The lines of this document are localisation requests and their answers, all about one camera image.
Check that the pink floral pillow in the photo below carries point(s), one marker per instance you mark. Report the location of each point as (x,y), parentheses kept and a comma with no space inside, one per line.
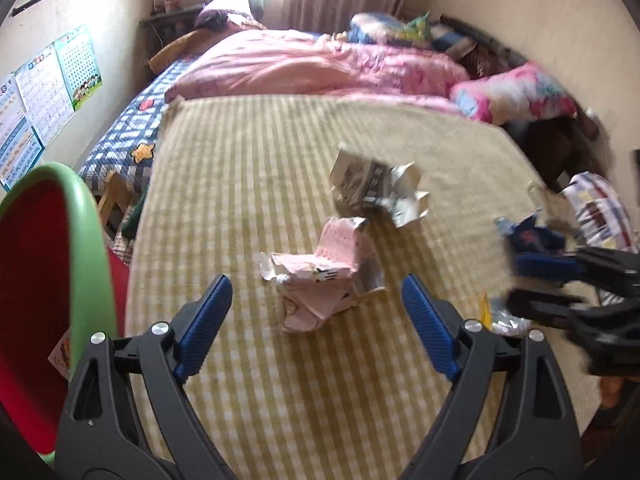
(515,92)

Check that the pink carton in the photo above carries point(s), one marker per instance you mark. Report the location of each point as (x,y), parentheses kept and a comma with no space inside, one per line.
(310,305)

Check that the dark wooden shelf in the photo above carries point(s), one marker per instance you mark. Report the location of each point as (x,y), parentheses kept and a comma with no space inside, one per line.
(160,25)

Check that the green bordered wall poster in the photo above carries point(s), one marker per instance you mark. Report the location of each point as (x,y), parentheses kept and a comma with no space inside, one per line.
(80,65)

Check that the dark green cloth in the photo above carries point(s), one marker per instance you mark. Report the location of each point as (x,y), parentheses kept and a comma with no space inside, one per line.
(132,222)

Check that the wooden stool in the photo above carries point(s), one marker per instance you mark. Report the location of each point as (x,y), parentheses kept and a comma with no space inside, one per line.
(117,195)

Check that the crumpled grey white carton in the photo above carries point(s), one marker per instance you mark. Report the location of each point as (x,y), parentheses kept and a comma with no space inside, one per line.
(360,180)

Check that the colourful snack packet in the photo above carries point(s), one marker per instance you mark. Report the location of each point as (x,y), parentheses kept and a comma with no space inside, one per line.
(61,355)

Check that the blue snack wrapper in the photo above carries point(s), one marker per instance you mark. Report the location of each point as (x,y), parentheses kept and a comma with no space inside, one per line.
(530,237)

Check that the green and red bin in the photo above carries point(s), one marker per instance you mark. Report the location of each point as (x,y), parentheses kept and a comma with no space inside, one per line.
(35,285)

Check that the pink purple pillow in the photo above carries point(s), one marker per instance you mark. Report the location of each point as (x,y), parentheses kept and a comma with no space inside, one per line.
(230,10)

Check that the blue plaid bedsheet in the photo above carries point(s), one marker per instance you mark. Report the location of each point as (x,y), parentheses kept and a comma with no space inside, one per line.
(130,120)

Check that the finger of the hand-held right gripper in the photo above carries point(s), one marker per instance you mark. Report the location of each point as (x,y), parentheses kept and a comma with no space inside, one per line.
(542,263)
(545,300)

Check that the white learning wall poster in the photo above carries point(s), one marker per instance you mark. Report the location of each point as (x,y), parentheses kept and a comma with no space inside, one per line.
(45,95)

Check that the dark wooden headboard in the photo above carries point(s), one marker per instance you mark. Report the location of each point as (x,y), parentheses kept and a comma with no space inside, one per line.
(545,150)

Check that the brown pillow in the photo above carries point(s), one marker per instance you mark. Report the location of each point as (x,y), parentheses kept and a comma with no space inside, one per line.
(175,47)

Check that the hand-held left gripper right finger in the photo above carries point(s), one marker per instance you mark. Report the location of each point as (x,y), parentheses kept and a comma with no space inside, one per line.
(430,325)

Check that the yellow and silver wrapper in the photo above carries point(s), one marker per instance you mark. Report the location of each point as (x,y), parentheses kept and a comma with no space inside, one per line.
(505,322)

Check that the yellow checked blanket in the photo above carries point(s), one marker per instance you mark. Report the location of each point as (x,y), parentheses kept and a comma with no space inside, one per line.
(250,170)

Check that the blue patterned pillow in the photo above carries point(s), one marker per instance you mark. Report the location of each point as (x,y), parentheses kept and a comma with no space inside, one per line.
(375,27)

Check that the pink quilt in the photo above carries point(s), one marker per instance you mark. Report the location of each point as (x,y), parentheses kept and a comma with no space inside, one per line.
(300,65)

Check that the green plush toy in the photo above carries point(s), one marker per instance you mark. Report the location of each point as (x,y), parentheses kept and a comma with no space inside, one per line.
(417,27)

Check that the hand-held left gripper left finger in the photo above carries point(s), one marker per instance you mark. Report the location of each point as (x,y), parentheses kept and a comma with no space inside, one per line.
(205,325)

